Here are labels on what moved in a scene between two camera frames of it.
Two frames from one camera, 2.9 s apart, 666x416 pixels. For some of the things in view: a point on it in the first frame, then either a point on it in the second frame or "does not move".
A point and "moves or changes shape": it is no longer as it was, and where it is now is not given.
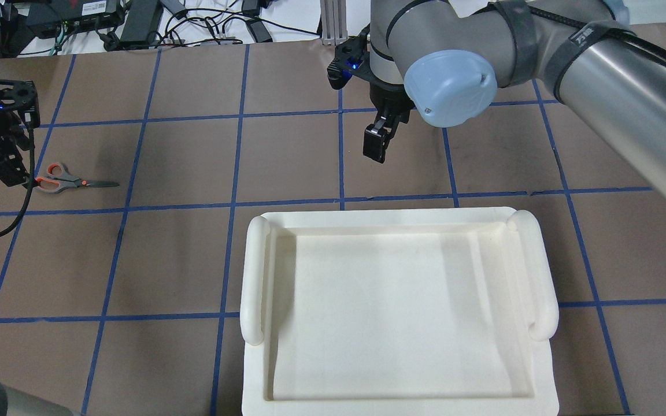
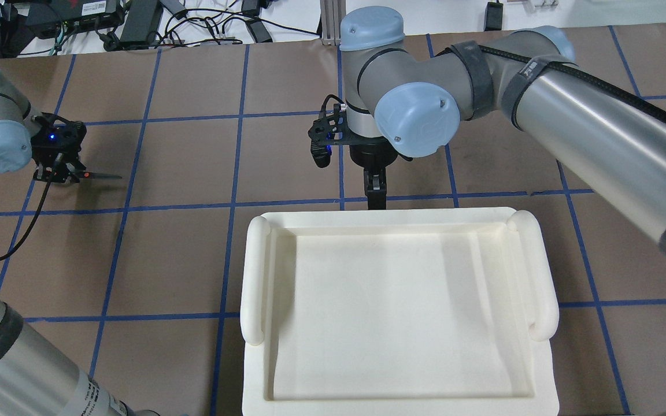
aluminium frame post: (334, 29) does not move
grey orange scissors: (58, 179) moves or changes shape
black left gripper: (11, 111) -> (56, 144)
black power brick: (141, 21) does not move
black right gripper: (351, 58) -> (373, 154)
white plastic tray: (426, 312) does not move
